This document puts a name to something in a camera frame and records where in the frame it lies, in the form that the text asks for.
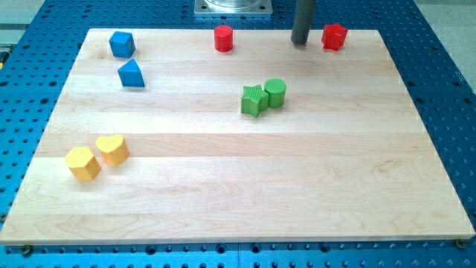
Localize wooden board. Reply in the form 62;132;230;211
1;28;475;245

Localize green star block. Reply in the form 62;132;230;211
241;85;268;118

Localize green cylinder block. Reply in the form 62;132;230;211
265;78;287;108

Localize red cylinder block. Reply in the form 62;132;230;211
213;25;234;52

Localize blue triangle block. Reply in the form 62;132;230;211
118;59;145;87

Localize yellow heart block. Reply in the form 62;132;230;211
95;135;130;167

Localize red star block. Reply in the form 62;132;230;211
321;23;348;51

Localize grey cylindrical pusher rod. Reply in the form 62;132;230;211
291;0;316;45

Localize blue cube block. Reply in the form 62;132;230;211
109;31;135;58

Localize yellow hexagon block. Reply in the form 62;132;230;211
65;147;101;182

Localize blue perforated table plate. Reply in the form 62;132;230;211
1;1;475;267

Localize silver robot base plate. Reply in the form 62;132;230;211
194;0;273;15

